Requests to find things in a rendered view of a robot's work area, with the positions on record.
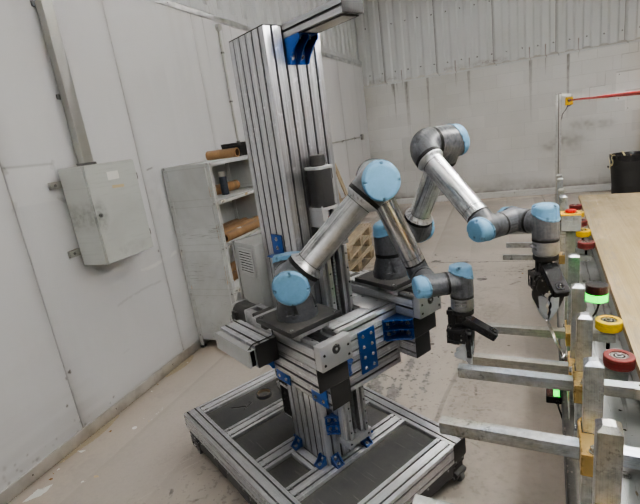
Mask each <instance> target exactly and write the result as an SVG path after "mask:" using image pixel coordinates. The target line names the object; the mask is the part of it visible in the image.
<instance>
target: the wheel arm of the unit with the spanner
mask: <svg viewBox="0 0 640 504"><path fill-rule="evenodd" d="M473 365H482V366H491V367H500V368H509V369H518V370H528V371H537V372H546V373H555V374H564V375H568V362H565V361H555V360H545V359H535V358H524V357H514V356H504V355H494V354H484V353H473ZM604 367H605V366H604ZM628 378H629V372H617V371H613V370H610V369H608V368H607V367H605V375H604V379H609V380H619V381H628Z"/></svg>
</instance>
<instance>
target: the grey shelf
mask: <svg viewBox="0 0 640 504"><path fill-rule="evenodd" d="M228 164H229V165H228ZM229 169H230V171H229ZM221 171H225V174H226V177H227V182H228V181H231V180H238V181H239V182H240V187H239V188H238V189H235V190H232V191H229V193H230V194H228V195H222V194H219V195H217V192H216V186H215V185H217V184H220V182H219V175H218V172H221ZM162 172H163V177H164V181H165V186H166V190H167V195H168V199H169V204H170V208H171V213H172V217H173V222H174V226H175V231H176V235H177V240H178V244H179V249H180V253H181V258H182V262H183V267H184V271H185V276H186V280H187V285H188V289H189V294H190V298H191V303H192V307H193V312H194V316H195V321H196V325H197V330H198V334H199V339H200V343H201V345H200V346H201V348H205V347H206V346H207V343H204V341H203V339H207V340H216V338H215V332H218V331H221V327H222V326H225V325H227V324H230V323H232V322H234V321H233V319H232V317H231V315H232V312H231V311H232V309H231V306H232V304H233V303H235V302H237V301H240V300H242V295H241V290H240V285H239V280H238V279H237V280H235V281H234V280H233V274H232V269H231V264H230V263H232V262H233V261H235V259H234V253H233V248H232V243H231V241H232V240H231V241H229V242H226V238H225V233H224V228H223V223H226V222H228V221H231V220H233V219H236V217H237V218H239V219H242V218H244V217H247V218H248V219H249V218H252V217H254V216H258V212H257V206H256V200H255V194H254V188H253V183H252V177H251V171H250V165H249V159H248V155H243V156H239V157H232V158H224V159H216V160H207V161H201V162H196V163H190V164H184V165H179V166H173V167H167V168H162ZM230 175H231V176H230ZM229 179H230V180H229ZM209 190H210V192H209ZM210 195H211V197H210ZM233 201H234V202H233ZM235 202H236V203H235ZM230 204H231V205H230ZM234 205H235V206H234ZM234 207H235V208H234ZM236 207H237V209H236ZM235 211H236V212H235ZM237 213H238V214H237ZM216 226H217V228H216ZM218 226H219V227H218ZM217 231H218V233H217ZM219 231H220V232H219ZM218 236H219V238H218ZM220 236H221V237H220ZM219 241H220V242H219ZM224 266H225V268H224ZM225 271H226V273H225ZM226 276H227V278H226ZM227 282H228V283H227ZM229 282H230V283H229ZM230 317H231V321H232V322H231V321H230Z"/></svg>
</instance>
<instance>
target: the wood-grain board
mask: <svg viewBox="0 0 640 504"><path fill-rule="evenodd" d="M578 199H579V202H580V204H582V211H584V217H585V219H586V220H587V226H588V229H590V230H591V237H592V240H593V241H595V249H596V252H597V255H598V258H599V261H600V264H601V267H602V270H603V273H604V276H605V279H606V282H607V284H608V285H609V291H610V294H611V297H612V300H613V303H614V305H615V308H616V311H617V314H618V317H619V318H621V319H622V320H623V332H624V335H625V338H626V341H627V344H628V347H629V350H630V352H631V353H632V354H634V355H635V357H636V365H635V368H636V371H637V374H638V376H639V379H640V192H635V193H616V194H596V195H579V196H578Z"/></svg>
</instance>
